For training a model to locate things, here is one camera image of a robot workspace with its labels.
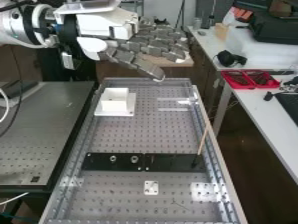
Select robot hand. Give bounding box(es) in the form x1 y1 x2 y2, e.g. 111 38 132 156
51 0 192 83

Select small white box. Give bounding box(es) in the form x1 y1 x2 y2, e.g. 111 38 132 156
93 86 136 118

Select black headphones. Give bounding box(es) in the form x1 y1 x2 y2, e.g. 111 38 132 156
215 49 248 67

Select clear box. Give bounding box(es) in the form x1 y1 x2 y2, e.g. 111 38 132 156
81 77 215 175

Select red tray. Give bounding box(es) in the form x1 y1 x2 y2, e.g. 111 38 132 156
243 69 281 89
219 69 256 90

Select white desk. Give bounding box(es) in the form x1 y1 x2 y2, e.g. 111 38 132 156
211 73 298 186
187 23 298 73

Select black case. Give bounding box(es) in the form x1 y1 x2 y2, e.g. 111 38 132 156
246 9 298 46

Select thin stick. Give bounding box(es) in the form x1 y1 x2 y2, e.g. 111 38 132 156
191 112 212 168

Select black plate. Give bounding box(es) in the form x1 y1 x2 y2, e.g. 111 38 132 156
82 152 208 174

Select black keyboard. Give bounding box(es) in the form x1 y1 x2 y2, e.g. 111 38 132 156
273 92 298 128

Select small white square plate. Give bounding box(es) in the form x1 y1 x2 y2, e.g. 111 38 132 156
142 180 160 196

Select black cable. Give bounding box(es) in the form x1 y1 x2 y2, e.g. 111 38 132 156
0 46 25 138

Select white cable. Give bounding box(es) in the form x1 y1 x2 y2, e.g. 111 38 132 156
0 87 10 124

